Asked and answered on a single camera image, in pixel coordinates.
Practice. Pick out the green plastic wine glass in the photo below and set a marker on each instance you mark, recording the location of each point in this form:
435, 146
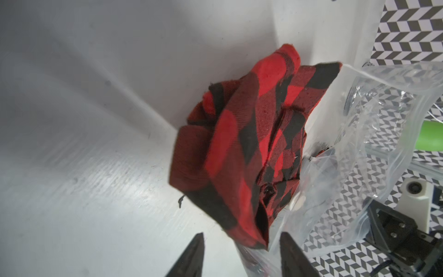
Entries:
430, 137

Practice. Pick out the red black checked shirt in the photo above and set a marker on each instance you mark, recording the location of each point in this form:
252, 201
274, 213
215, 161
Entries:
239, 156

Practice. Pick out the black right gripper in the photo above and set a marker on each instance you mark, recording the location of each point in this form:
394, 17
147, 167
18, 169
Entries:
409, 251

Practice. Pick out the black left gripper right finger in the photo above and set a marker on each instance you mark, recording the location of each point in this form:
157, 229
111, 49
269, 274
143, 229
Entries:
294, 263

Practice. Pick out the clear vacuum bag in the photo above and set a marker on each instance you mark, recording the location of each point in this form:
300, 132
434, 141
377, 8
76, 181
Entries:
340, 176

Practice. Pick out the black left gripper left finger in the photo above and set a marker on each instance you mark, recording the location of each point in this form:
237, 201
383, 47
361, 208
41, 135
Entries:
190, 263

